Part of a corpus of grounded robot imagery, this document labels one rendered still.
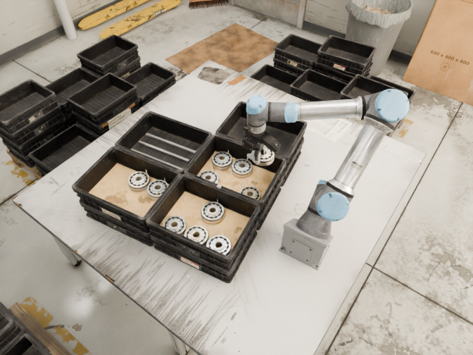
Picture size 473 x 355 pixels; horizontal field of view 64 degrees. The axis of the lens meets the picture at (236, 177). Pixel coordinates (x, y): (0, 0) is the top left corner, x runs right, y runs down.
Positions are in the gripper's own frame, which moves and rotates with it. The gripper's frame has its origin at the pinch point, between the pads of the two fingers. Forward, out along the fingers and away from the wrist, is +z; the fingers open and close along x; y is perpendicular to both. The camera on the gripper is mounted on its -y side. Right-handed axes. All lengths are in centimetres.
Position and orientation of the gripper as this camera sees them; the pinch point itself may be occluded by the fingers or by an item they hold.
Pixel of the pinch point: (260, 159)
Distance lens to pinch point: 170.4
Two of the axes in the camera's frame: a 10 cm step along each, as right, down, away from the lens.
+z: 0.5, 5.6, 8.3
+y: -8.9, -3.4, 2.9
